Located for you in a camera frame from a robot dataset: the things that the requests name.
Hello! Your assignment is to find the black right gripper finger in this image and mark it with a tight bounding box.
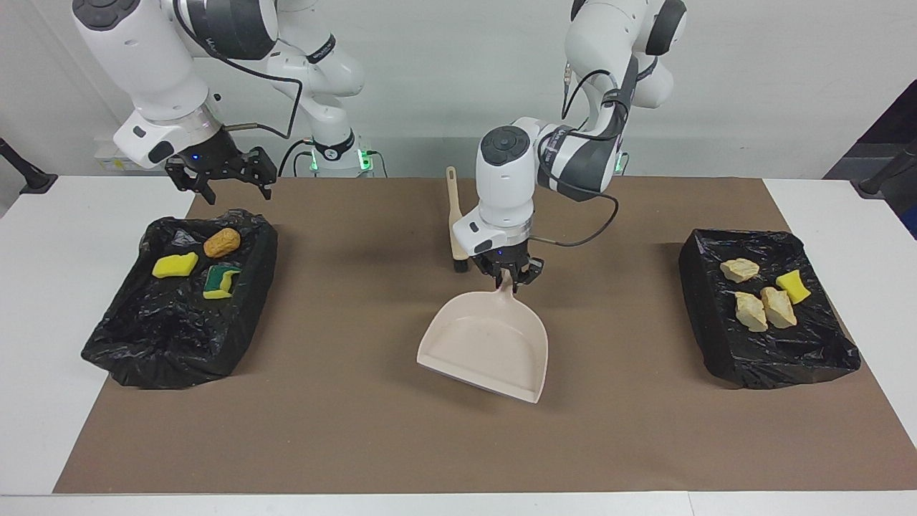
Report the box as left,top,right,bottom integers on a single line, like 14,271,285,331
165,158,219,206
228,146,278,201

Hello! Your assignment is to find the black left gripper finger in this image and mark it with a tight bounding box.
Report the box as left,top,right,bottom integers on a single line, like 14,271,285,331
471,254,504,290
513,257,544,295

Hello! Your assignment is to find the beige hand brush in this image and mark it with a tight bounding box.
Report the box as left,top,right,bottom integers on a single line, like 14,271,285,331
446,166,471,274

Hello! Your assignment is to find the brown bread roll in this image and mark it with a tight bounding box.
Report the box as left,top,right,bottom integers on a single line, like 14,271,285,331
203,227,241,259

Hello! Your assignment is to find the beige plastic dustpan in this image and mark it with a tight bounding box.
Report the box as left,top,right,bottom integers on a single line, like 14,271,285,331
417,269,549,404

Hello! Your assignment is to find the yellow sponge piece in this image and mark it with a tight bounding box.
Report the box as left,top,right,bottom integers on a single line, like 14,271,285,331
152,252,199,280

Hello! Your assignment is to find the yellow sponge with green pad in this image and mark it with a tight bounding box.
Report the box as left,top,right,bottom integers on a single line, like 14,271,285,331
203,264,243,300

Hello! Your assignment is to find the pale chip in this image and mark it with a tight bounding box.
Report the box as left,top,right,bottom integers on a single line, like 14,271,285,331
720,258,761,283

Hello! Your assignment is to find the striped croissant bread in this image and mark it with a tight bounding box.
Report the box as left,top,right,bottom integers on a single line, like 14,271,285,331
760,286,798,330
734,291,769,333

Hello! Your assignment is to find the small yellow sponge wedge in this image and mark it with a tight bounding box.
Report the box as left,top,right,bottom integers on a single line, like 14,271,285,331
776,270,812,305

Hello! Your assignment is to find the black bag-lined bin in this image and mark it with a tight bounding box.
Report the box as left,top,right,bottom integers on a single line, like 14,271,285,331
678,228,862,390
81,209,278,390

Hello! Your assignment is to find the black clamp stand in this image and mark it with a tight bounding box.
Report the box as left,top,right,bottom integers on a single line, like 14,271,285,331
858,140,917,196
0,138,58,195

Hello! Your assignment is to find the brown paper table mat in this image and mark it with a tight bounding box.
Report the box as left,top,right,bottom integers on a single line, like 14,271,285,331
54,177,917,495

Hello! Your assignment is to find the dark partition panel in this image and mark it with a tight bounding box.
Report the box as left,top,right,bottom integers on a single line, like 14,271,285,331
824,79,917,239

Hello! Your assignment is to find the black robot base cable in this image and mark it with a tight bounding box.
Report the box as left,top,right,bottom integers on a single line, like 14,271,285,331
278,138,316,178

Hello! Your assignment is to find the white wall socket box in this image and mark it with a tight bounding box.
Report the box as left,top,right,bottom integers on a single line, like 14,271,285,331
95,140,126,173

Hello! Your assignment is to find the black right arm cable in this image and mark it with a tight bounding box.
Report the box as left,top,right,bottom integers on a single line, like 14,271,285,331
171,0,304,141

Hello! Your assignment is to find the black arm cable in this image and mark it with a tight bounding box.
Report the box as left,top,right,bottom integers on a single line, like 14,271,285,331
534,54,640,249
171,0,304,141

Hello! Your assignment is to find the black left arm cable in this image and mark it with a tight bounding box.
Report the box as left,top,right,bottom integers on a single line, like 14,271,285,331
534,54,640,249

